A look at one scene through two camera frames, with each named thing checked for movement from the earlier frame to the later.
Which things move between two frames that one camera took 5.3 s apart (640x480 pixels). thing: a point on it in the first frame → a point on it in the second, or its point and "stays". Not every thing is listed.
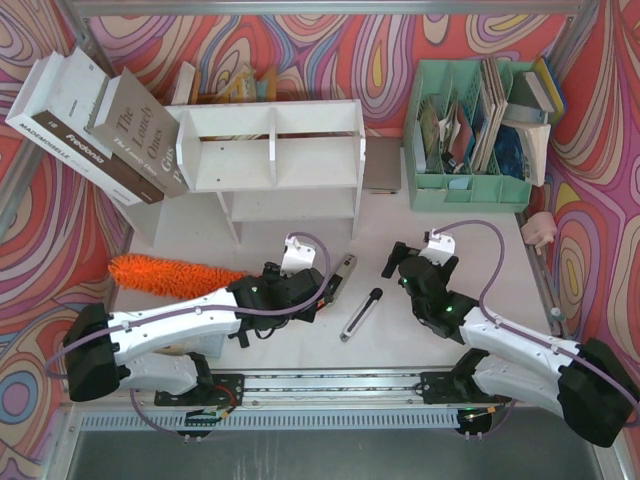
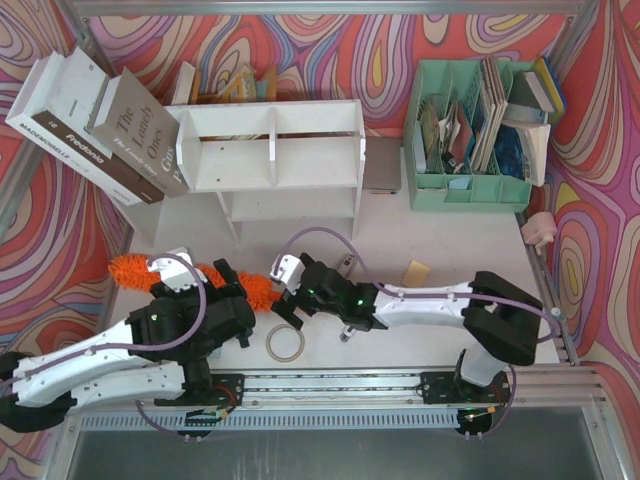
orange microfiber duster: (168, 278) stays
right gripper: (400, 255) → (295, 298)
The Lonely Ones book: (134, 124) stays
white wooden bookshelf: (285, 161) stays
